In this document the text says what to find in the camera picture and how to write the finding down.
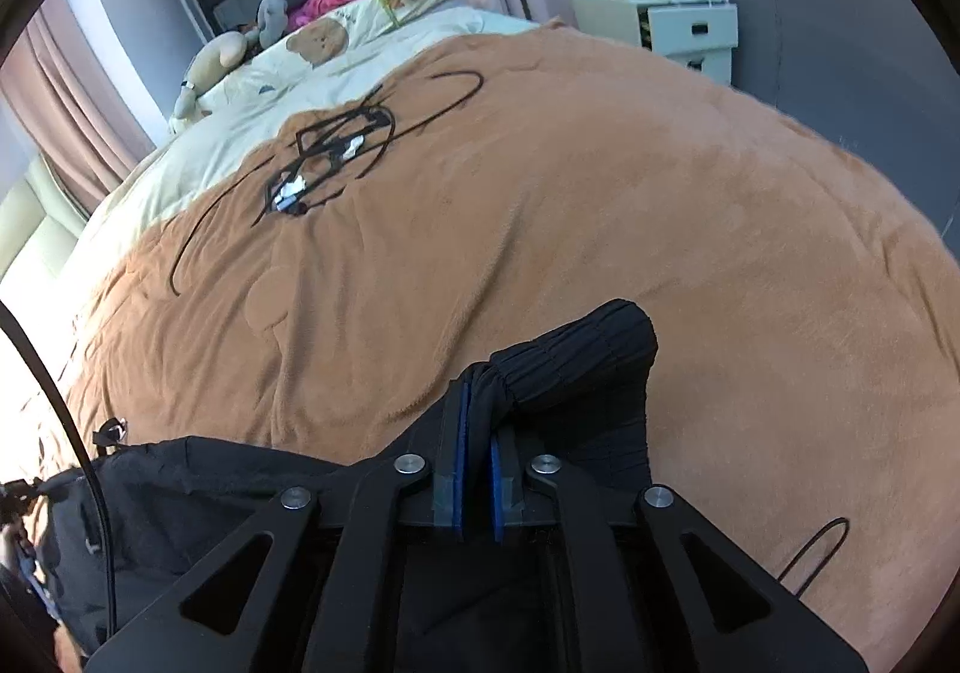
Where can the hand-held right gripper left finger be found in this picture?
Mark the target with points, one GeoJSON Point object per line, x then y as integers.
{"type": "Point", "coordinates": [461, 478]}

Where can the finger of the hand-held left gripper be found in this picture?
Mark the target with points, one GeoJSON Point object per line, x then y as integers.
{"type": "Point", "coordinates": [19, 493]}

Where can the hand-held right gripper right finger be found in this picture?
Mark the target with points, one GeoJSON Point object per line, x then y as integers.
{"type": "Point", "coordinates": [499, 493]}

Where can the black pants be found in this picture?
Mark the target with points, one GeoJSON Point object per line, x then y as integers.
{"type": "Point", "coordinates": [585, 373]}

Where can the brown fleece blanket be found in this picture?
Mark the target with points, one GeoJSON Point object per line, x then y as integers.
{"type": "Point", "coordinates": [600, 193]}

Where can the white patterned pillow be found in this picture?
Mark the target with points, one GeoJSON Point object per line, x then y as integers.
{"type": "Point", "coordinates": [247, 118]}

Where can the beige plush toy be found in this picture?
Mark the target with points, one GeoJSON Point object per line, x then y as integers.
{"type": "Point", "coordinates": [217, 54]}

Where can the white nightstand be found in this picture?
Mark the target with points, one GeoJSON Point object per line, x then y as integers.
{"type": "Point", "coordinates": [690, 32]}

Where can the grey plush toy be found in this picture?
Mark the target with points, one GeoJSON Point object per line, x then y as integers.
{"type": "Point", "coordinates": [271, 13]}

